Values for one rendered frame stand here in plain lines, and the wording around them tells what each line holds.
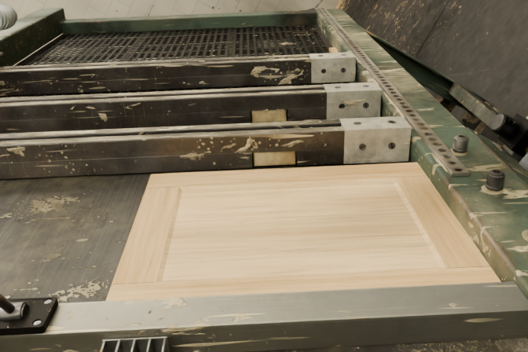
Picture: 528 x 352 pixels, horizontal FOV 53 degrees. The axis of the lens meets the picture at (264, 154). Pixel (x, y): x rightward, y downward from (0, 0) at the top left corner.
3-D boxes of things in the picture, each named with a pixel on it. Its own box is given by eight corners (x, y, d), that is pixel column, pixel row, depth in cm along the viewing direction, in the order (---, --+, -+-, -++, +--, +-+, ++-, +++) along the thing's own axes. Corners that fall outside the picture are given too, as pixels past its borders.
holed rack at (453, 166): (470, 175, 84) (470, 172, 84) (451, 176, 84) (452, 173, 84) (324, 9, 235) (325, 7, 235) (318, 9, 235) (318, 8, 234)
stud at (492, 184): (505, 192, 79) (508, 174, 78) (489, 193, 79) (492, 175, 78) (498, 185, 81) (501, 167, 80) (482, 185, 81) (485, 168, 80)
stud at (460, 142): (469, 154, 92) (471, 138, 91) (455, 155, 92) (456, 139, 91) (463, 148, 94) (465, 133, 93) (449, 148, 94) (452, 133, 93)
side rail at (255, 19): (317, 38, 232) (317, 12, 227) (64, 48, 230) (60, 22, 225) (314, 34, 239) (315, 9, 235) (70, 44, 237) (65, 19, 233)
